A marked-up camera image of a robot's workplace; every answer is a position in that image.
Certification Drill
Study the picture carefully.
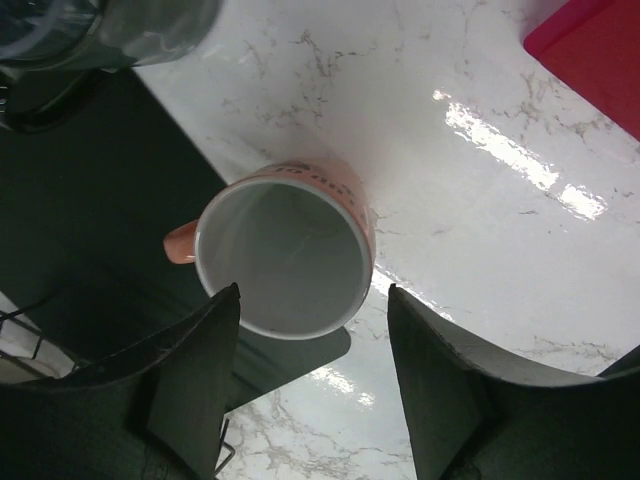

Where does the black clipboard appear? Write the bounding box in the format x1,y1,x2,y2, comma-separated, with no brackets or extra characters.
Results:
0,67,351,416

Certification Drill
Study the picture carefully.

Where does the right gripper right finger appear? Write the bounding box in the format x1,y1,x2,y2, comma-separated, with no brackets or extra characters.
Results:
387,286,639,479

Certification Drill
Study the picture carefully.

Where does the black wire dish rack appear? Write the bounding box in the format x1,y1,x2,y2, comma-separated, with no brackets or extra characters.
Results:
0,299,236,480

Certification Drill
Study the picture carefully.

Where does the dark grey mug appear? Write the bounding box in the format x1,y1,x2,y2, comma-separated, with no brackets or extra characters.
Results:
1,0,223,134

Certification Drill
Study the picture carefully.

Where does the red folder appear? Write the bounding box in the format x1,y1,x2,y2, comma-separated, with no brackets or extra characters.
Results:
523,0,639,138

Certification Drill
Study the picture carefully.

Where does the pink ceramic mug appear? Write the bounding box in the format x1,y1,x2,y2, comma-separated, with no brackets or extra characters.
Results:
163,158,376,340

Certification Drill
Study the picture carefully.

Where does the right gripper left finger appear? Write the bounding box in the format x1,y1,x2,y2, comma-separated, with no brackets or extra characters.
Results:
0,282,241,480

